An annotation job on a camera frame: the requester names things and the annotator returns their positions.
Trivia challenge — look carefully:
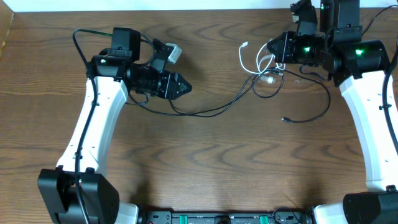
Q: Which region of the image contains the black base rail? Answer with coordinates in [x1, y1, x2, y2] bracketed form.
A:
[137, 207, 314, 224]

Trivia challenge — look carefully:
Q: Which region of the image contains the left camera cable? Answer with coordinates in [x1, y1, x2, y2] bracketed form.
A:
[72, 28, 114, 224]

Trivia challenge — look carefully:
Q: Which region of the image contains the right camera cable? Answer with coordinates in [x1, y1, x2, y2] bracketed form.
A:
[381, 30, 398, 147]

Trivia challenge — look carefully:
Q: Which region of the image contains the thin black cable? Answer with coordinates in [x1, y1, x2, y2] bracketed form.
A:
[362, 4, 398, 72]

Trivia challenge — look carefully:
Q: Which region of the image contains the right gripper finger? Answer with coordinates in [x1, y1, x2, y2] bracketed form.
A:
[267, 46, 282, 62]
[267, 32, 285, 49]

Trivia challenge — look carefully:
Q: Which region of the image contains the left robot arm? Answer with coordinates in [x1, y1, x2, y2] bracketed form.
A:
[37, 27, 192, 223]

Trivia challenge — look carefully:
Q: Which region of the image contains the white USB cable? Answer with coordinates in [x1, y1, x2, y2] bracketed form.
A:
[238, 39, 286, 85]

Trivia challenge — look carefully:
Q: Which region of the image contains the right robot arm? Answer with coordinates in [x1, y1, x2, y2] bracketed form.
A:
[268, 0, 397, 223]

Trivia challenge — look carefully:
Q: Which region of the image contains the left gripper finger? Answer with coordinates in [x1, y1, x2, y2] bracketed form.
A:
[170, 85, 192, 100]
[175, 73, 192, 90]

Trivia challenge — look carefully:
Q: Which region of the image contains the cardboard box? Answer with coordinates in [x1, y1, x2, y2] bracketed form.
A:
[0, 0, 14, 55]

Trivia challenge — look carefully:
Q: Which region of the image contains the camera cable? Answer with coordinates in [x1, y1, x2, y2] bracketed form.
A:
[381, 30, 398, 147]
[72, 28, 114, 224]

